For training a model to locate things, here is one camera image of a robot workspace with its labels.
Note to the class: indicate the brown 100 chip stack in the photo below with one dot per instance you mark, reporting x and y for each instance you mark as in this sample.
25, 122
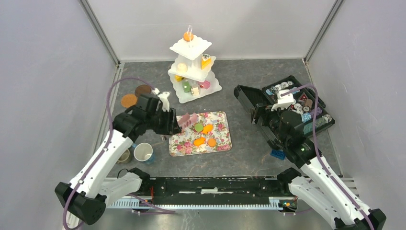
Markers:
307, 106

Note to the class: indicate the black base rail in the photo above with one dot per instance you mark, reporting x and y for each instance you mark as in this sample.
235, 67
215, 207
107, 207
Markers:
212, 190

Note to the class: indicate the green blue chip stack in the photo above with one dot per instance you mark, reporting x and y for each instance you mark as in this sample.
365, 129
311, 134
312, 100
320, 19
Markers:
308, 128

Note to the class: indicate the dark brown round coaster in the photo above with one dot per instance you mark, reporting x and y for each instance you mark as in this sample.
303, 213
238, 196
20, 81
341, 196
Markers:
142, 89

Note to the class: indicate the green toy cake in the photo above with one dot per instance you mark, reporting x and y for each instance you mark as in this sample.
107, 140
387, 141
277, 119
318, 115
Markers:
186, 87

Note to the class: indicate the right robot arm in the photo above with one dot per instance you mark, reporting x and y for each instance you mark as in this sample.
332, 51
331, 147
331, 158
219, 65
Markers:
332, 199

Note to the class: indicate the blue toy brick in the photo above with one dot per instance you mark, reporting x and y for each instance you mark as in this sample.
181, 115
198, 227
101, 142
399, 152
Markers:
279, 154

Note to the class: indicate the orange round coaster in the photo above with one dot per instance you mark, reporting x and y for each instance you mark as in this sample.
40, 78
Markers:
128, 100

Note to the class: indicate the light blue chip stack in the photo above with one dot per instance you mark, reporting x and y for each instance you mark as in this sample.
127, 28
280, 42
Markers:
305, 117

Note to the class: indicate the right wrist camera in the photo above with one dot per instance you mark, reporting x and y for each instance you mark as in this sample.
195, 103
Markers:
284, 100

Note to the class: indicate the pink left gripper finger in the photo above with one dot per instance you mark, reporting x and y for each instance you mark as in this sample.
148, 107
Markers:
164, 137
187, 120

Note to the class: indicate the purple chip stack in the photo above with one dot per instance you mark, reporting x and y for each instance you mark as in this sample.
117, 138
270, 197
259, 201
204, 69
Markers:
316, 112

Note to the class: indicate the floral rectangular tray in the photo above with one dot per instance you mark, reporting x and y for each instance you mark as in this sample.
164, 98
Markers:
182, 144

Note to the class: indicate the black poker chip case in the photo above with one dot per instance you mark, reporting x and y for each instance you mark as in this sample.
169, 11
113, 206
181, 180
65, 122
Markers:
291, 118

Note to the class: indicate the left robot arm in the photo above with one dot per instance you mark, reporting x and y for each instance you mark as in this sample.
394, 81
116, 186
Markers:
85, 196

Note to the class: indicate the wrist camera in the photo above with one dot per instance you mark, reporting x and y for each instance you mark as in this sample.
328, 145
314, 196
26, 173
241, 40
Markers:
284, 100
163, 96

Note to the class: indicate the cream cupcake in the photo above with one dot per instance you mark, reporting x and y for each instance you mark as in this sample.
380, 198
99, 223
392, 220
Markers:
182, 67

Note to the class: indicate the pink toy cake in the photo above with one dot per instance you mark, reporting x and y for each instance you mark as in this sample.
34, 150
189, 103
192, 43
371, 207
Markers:
204, 85

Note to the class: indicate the olive brown cup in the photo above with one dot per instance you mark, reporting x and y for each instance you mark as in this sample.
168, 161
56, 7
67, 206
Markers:
125, 157

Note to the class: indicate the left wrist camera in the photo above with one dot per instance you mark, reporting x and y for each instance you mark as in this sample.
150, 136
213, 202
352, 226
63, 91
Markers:
163, 96

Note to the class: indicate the white and blue mug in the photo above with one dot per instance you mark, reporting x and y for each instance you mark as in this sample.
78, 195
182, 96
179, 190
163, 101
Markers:
144, 153

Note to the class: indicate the green macaron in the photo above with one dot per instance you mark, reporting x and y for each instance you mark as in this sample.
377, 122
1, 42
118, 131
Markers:
198, 127

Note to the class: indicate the white three-tier dessert stand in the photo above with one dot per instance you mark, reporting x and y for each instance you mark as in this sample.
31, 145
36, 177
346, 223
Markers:
190, 53

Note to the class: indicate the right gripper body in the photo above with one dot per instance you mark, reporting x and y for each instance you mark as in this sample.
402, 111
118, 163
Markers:
271, 118

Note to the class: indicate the yellow toy cake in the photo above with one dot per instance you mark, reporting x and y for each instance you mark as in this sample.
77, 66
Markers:
178, 78

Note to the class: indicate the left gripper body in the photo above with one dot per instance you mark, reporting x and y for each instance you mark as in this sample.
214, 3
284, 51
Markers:
162, 121

